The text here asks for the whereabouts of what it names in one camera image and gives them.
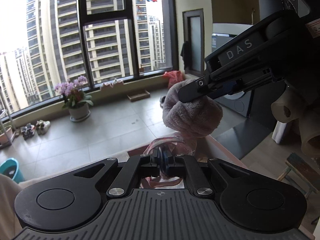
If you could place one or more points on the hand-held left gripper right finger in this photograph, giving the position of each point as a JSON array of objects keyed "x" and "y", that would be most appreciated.
[{"x": 167, "y": 165}]

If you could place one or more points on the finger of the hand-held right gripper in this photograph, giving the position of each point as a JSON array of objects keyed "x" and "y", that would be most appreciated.
[
  {"x": 240, "y": 91},
  {"x": 192, "y": 91}
]

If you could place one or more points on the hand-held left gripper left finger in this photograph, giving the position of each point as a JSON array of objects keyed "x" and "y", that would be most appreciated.
[{"x": 155, "y": 162}]

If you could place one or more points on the pink plastic bag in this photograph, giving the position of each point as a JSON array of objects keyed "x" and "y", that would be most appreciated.
[{"x": 175, "y": 142}]

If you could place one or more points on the pink fluffy cloth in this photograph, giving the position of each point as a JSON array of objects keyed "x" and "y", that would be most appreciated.
[{"x": 190, "y": 117}]

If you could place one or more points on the washing machine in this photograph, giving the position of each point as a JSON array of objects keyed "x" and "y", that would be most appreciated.
[{"x": 237, "y": 105}]

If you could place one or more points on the red plastic bag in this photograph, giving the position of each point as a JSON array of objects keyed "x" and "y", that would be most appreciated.
[{"x": 173, "y": 77}]

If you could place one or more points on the dark hanging cloth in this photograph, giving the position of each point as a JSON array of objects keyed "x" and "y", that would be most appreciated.
[{"x": 185, "y": 55}]

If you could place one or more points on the glass panel door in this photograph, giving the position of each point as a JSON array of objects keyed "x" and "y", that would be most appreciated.
[{"x": 195, "y": 42}]

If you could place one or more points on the cardboard tray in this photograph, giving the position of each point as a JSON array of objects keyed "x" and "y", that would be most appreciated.
[{"x": 138, "y": 97}]

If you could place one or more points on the pink windowsill ornament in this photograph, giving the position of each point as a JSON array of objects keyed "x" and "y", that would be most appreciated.
[{"x": 112, "y": 84}]

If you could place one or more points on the wooden stool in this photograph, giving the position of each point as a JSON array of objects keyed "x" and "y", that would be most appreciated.
[{"x": 300, "y": 170}]

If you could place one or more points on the potted pink orchid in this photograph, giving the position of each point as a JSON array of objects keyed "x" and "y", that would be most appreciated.
[{"x": 75, "y": 97}]

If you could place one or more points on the dark sneaker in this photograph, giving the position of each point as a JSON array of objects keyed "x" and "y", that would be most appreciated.
[{"x": 28, "y": 131}]

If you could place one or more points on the teal bucket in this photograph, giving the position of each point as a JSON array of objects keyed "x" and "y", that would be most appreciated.
[{"x": 12, "y": 172}]

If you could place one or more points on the cream blanket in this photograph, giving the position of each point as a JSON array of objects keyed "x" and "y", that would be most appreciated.
[{"x": 7, "y": 205}]

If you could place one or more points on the dark window frame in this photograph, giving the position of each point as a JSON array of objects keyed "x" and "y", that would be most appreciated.
[{"x": 83, "y": 30}]

